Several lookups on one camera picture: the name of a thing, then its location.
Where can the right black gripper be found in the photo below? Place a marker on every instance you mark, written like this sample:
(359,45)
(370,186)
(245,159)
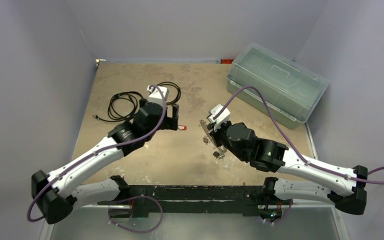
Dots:
(214,137)

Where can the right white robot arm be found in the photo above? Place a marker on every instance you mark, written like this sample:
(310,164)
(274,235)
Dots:
(342,187)

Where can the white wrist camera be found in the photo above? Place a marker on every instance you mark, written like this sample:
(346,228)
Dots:
(159,95)
(218,115)

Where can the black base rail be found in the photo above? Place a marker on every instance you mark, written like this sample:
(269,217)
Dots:
(247,200)

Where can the clear lidded storage bin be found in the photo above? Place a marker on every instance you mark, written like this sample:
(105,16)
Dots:
(290,90)

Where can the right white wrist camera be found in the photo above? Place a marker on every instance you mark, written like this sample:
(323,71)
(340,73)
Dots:
(218,115)

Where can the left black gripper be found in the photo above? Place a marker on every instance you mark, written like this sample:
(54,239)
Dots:
(171,122)

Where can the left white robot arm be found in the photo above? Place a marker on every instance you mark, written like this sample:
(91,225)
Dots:
(57,193)

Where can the red orange clamp tool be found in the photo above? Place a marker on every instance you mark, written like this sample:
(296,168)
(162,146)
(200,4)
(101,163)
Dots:
(224,61)

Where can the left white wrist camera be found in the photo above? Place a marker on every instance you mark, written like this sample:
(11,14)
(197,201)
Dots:
(159,95)

